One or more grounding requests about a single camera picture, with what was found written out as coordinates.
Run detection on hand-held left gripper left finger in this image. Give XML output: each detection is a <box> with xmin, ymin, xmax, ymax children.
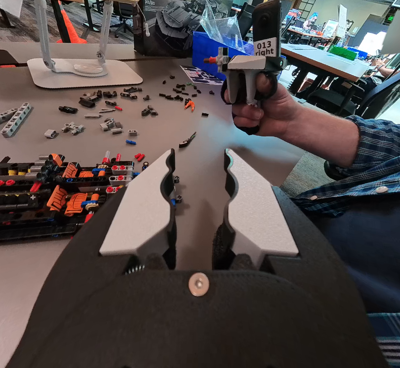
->
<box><xmin>99</xmin><ymin>149</ymin><xmax>178</xmax><ymax>264</ymax></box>

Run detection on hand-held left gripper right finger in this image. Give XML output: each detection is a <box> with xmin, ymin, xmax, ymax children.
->
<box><xmin>223</xmin><ymin>149</ymin><xmax>299</xmax><ymax>269</ymax></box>

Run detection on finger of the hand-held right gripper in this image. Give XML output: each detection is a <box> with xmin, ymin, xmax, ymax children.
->
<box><xmin>226</xmin><ymin>55</ymin><xmax>267</xmax><ymax>70</ymax></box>

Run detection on thin grey lego liftarm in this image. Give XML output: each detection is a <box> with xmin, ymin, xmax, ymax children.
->
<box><xmin>217</xmin><ymin>47</ymin><xmax>231</xmax><ymax>73</ymax></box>

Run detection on pile of black lego pins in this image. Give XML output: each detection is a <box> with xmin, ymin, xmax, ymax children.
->
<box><xmin>158</xmin><ymin>75</ymin><xmax>215</xmax><ymax>117</ymax></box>

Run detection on black lego spike piece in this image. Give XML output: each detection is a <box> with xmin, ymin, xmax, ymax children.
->
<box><xmin>178</xmin><ymin>131</ymin><xmax>197</xmax><ymax>149</ymax></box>

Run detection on partly built lego car model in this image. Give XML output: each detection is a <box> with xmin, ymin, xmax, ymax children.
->
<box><xmin>0</xmin><ymin>150</ymin><xmax>182</xmax><ymax>242</ymax></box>

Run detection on pile of dark lego connectors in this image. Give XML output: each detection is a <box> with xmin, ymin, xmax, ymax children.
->
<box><xmin>58</xmin><ymin>86</ymin><xmax>159</xmax><ymax>117</ymax></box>

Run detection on person's right forearm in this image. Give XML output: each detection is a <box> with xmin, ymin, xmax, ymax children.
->
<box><xmin>281</xmin><ymin>99</ymin><xmax>360</xmax><ymax>169</ymax></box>

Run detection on lego sticker sheet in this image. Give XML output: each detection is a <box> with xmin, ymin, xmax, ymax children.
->
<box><xmin>180</xmin><ymin>65</ymin><xmax>226</xmax><ymax>86</ymax></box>

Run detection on lego set box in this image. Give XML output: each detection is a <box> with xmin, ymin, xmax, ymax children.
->
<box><xmin>133</xmin><ymin>0</ymin><xmax>239</xmax><ymax>58</ymax></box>

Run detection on group of light grey lego pieces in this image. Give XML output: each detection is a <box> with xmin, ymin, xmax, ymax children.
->
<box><xmin>43</xmin><ymin>109</ymin><xmax>124</xmax><ymax>139</ymax></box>

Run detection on long grey lego beam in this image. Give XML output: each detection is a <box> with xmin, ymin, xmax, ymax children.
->
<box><xmin>0</xmin><ymin>108</ymin><xmax>19</xmax><ymax>125</ymax></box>
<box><xmin>1</xmin><ymin>102</ymin><xmax>33</xmax><ymax>139</ymax></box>

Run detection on person's right hand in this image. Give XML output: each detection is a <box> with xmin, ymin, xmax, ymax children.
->
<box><xmin>231</xmin><ymin>74</ymin><xmax>301</xmax><ymax>139</ymax></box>

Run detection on blue storage bin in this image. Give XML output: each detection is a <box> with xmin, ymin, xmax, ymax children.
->
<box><xmin>191</xmin><ymin>30</ymin><xmax>282</xmax><ymax>81</ymax></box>

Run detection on clear plastic bag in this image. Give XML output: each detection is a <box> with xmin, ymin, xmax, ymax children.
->
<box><xmin>199</xmin><ymin>0</ymin><xmax>254</xmax><ymax>55</ymax></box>

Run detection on background desk with wooden edge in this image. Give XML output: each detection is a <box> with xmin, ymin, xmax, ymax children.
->
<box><xmin>279</xmin><ymin>43</ymin><xmax>371</xmax><ymax>100</ymax></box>

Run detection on green storage bin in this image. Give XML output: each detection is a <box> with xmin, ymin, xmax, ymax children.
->
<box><xmin>328</xmin><ymin>44</ymin><xmax>359</xmax><ymax>61</ymax></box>

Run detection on orange cone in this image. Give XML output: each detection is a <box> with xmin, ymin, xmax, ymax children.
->
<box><xmin>56</xmin><ymin>0</ymin><xmax>88</xmax><ymax>44</ymax></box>

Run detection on black metal desk legs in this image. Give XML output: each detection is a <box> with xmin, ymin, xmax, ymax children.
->
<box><xmin>47</xmin><ymin>0</ymin><xmax>98</xmax><ymax>44</ymax></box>

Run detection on white handle on thin rod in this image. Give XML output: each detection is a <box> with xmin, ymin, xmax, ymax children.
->
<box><xmin>125</xmin><ymin>0</ymin><xmax>152</xmax><ymax>38</ymax></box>

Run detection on white stand with base plate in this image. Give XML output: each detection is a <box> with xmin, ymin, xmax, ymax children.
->
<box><xmin>27</xmin><ymin>0</ymin><xmax>144</xmax><ymax>90</ymax></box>

